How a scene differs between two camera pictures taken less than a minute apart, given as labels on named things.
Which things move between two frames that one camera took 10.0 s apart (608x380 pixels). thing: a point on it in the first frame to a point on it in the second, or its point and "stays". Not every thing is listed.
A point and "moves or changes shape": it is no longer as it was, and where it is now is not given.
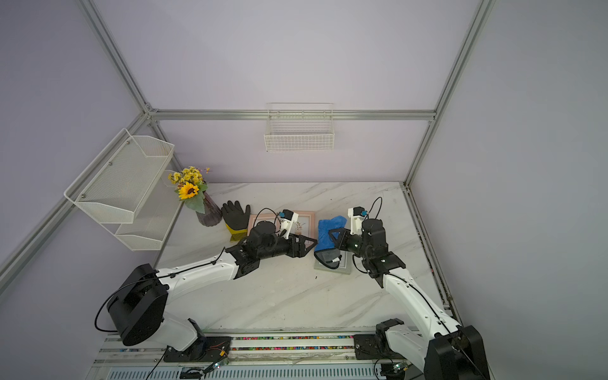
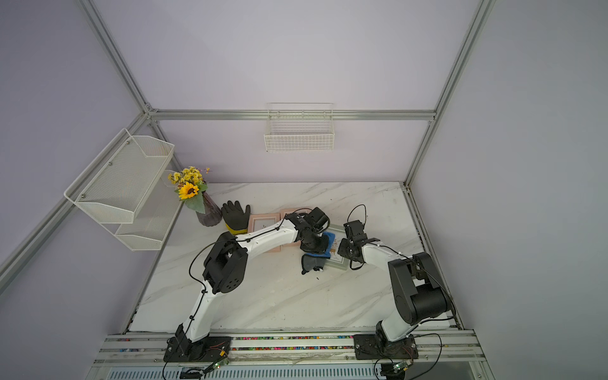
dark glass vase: [212, 214] stays
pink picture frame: [274, 218] stays
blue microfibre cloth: [324, 240] moves or changes shape
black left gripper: [300, 251] to [321, 248]
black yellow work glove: [236, 219] stays
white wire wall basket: [300, 127] stays
